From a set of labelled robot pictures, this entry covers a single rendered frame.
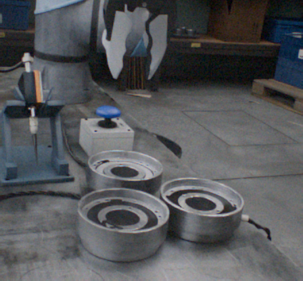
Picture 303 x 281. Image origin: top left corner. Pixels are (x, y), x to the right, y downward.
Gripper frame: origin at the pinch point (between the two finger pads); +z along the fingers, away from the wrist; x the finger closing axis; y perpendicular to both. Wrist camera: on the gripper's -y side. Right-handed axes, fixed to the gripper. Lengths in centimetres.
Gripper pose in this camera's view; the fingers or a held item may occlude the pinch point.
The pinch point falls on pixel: (134, 71)
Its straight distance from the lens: 71.6
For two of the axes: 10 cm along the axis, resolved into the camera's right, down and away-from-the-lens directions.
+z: -1.2, 9.4, 3.2
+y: -3.8, -3.4, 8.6
